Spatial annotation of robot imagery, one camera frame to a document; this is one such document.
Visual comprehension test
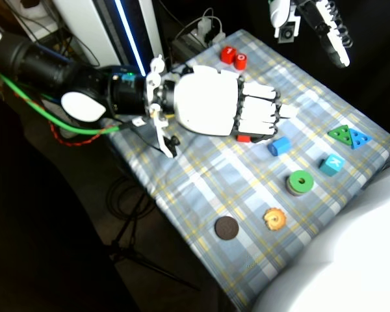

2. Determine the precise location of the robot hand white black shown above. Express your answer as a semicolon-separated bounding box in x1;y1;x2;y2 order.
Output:
172;64;299;144
268;0;354;68

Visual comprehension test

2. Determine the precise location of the blue cube block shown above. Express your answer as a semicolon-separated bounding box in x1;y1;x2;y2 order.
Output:
266;136;292;157

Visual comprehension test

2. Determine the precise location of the green triangle block with holes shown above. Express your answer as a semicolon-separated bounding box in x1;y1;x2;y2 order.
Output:
327;124;354;146

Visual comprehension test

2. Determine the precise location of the blue triangle block with holes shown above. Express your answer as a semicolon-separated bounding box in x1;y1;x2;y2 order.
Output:
348;128;373;150

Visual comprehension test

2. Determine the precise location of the red cube number one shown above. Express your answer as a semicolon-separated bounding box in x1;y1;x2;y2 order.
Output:
220;45;237;65

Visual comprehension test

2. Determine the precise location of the red cylinder letter Q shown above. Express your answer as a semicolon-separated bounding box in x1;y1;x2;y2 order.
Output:
233;53;248;71

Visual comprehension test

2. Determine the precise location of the grey box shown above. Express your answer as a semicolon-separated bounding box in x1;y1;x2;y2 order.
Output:
170;34;202;59

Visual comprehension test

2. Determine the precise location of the white power strip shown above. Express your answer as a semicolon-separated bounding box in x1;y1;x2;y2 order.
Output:
194;8;227;45

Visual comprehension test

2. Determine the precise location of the blue yellow plaid cloth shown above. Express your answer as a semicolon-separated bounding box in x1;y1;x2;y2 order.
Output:
109;29;390;309

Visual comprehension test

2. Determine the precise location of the brown sandwich cookie toy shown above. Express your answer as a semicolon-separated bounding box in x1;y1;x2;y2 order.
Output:
214;216;240;241

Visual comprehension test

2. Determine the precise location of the teal cube letter K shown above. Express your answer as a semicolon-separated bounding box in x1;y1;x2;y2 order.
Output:
318;154;346;177

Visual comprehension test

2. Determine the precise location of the orange flower cookie toy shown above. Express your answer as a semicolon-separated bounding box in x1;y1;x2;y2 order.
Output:
263;207;287;232

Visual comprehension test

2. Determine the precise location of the white robot body column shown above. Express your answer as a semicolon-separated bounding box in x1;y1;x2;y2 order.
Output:
51;0;165;77

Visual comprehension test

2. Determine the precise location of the black tripod stand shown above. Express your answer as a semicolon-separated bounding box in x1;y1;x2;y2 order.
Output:
109;181;201;292

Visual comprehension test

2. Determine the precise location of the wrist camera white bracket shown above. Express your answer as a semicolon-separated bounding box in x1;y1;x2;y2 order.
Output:
149;107;183;160
274;14;302;44

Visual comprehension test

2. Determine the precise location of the green cable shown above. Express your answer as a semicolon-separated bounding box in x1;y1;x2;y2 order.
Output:
0;73;121;136

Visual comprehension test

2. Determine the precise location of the red braided cable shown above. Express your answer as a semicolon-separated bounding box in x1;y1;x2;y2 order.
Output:
14;92;116;147

